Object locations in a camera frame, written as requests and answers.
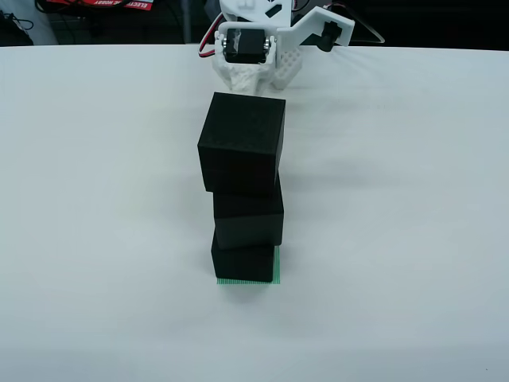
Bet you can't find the black cube block with seam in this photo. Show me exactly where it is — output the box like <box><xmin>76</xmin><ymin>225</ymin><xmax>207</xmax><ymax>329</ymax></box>
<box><xmin>196</xmin><ymin>91</ymin><xmax>287</xmax><ymax>201</ymax></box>

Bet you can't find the green square marker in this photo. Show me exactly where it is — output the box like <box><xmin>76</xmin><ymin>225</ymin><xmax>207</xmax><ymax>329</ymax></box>
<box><xmin>216</xmin><ymin>246</ymin><xmax>282</xmax><ymax>287</ymax></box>

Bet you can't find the red printed package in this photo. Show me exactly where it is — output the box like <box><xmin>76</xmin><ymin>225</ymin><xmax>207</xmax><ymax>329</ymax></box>
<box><xmin>46</xmin><ymin>0</ymin><xmax>155</xmax><ymax>12</ymax></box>

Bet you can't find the red white black servo wire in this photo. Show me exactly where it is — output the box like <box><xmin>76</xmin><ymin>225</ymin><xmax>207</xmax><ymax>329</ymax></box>
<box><xmin>196</xmin><ymin>11</ymin><xmax>224</xmax><ymax>60</ymax></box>

